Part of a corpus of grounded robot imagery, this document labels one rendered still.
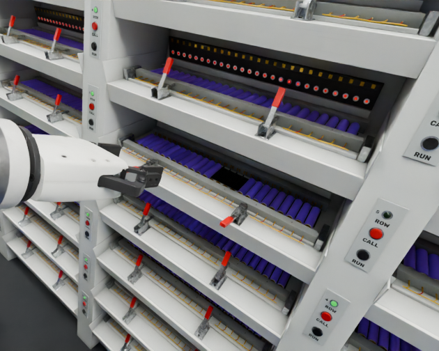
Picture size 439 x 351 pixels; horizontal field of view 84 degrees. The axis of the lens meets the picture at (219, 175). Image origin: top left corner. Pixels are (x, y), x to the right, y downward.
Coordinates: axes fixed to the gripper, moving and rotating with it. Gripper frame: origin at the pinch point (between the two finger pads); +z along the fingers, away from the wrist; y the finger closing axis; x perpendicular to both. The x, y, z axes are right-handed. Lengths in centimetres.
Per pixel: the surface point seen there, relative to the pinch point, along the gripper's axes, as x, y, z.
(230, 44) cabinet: 29.8, -9.5, 31.4
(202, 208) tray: -8.6, 4.5, 19.3
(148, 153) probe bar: -3.9, -17.9, 23.0
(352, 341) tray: -22, 43, 29
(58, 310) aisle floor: -95, -56, 39
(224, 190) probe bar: -3.7, 6.4, 23.2
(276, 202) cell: -1.9, 17.7, 27.3
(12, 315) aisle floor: -97, -67, 26
